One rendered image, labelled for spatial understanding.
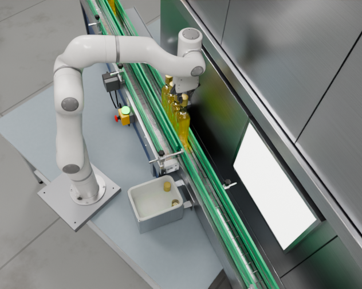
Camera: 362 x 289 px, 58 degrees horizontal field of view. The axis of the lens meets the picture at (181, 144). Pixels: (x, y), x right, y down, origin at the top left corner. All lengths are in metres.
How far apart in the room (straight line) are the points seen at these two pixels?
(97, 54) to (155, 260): 1.02
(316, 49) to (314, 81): 0.08
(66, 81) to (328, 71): 0.81
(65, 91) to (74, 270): 1.60
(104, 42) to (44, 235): 1.82
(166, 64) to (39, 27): 3.23
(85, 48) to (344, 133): 0.80
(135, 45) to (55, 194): 1.02
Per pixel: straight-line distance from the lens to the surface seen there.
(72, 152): 1.43
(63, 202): 1.84
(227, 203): 1.42
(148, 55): 1.15
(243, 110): 1.22
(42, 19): 4.38
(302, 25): 0.94
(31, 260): 2.63
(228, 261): 1.41
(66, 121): 1.33
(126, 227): 1.75
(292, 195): 1.14
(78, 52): 1.13
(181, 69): 1.12
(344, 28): 0.84
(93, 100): 2.25
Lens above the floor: 2.39
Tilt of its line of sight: 55 degrees down
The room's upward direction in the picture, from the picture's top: 6 degrees clockwise
